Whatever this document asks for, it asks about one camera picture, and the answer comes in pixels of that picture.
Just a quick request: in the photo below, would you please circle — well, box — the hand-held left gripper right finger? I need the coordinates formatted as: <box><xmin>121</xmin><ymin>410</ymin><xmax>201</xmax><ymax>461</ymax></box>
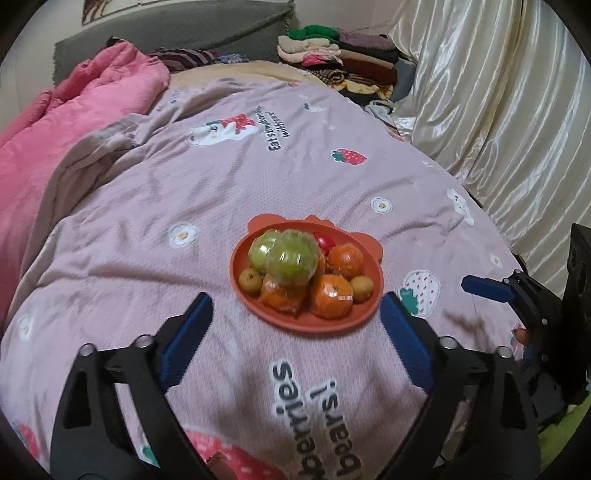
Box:
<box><xmin>380</xmin><ymin>292</ymin><xmax>541</xmax><ymax>480</ymax></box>

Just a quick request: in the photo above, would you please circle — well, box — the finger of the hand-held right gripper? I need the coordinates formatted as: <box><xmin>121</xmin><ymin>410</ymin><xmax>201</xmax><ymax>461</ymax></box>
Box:
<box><xmin>462</xmin><ymin>274</ymin><xmax>525</xmax><ymax>305</ymax></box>

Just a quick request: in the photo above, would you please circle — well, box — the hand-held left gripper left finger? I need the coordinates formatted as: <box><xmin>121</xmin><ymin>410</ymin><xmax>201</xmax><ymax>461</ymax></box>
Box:
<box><xmin>50</xmin><ymin>292</ymin><xmax>214</xmax><ymax>480</ymax></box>

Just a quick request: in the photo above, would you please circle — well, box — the small tan round fruit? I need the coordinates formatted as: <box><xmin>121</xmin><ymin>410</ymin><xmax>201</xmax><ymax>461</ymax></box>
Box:
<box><xmin>238</xmin><ymin>268</ymin><xmax>264</xmax><ymax>291</ymax></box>
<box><xmin>348</xmin><ymin>275</ymin><xmax>375</xmax><ymax>304</ymax></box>

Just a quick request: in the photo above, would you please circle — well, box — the orange plastic plate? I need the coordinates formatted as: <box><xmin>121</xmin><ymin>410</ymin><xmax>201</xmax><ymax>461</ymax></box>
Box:
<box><xmin>229</xmin><ymin>213</ymin><xmax>386</xmax><ymax>330</ymax></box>

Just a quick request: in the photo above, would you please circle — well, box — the plastic-wrapped green fruit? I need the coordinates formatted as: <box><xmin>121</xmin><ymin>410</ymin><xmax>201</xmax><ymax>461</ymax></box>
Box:
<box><xmin>265</xmin><ymin>229</ymin><xmax>321</xmax><ymax>286</ymax></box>
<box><xmin>248</xmin><ymin>229</ymin><xmax>283</xmax><ymax>273</ymax></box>

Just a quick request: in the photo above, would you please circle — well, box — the person's left hand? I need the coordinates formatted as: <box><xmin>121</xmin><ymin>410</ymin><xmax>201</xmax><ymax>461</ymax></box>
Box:
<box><xmin>205</xmin><ymin>452</ymin><xmax>232</xmax><ymax>480</ymax></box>

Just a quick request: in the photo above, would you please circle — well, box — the strawberry printed quilt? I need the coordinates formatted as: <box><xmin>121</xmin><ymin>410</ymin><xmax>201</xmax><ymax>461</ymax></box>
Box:
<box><xmin>0</xmin><ymin>78</ymin><xmax>533</xmax><ymax>480</ymax></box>

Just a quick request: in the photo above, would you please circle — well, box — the cream satin curtain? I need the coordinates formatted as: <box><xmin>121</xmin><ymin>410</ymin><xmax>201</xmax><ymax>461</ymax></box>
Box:
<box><xmin>365</xmin><ymin>0</ymin><xmax>591</xmax><ymax>288</ymax></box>

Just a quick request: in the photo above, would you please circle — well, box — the grey cushion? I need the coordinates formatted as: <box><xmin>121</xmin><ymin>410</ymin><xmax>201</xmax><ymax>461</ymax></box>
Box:
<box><xmin>392</xmin><ymin>60</ymin><xmax>417</xmax><ymax>101</ymax></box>

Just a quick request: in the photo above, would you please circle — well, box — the pink blanket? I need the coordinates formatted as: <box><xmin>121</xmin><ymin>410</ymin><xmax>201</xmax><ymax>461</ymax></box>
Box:
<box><xmin>0</xmin><ymin>41</ymin><xmax>171</xmax><ymax>326</ymax></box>

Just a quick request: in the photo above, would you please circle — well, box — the pile of folded clothes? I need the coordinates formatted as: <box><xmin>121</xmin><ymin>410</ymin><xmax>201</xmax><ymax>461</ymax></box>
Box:
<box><xmin>277</xmin><ymin>25</ymin><xmax>400</xmax><ymax>106</ymax></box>

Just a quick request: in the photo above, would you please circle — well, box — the beige bed sheet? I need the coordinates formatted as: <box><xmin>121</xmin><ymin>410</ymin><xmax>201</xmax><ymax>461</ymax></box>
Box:
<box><xmin>168</xmin><ymin>60</ymin><xmax>325</xmax><ymax>92</ymax></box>

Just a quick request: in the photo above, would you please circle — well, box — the dark striped cloth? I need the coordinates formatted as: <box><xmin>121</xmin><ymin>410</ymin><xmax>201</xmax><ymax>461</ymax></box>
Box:
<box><xmin>148</xmin><ymin>46</ymin><xmax>219</xmax><ymax>73</ymax></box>

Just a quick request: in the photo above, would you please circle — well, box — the grey headboard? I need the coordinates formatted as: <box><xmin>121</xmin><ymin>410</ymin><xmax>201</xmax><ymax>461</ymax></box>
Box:
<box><xmin>54</xmin><ymin>0</ymin><xmax>296</xmax><ymax>86</ymax></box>

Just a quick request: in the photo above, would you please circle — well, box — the tree wall painting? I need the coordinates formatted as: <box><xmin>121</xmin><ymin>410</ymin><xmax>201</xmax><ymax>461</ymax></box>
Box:
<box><xmin>82</xmin><ymin>0</ymin><xmax>140</xmax><ymax>25</ymax></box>

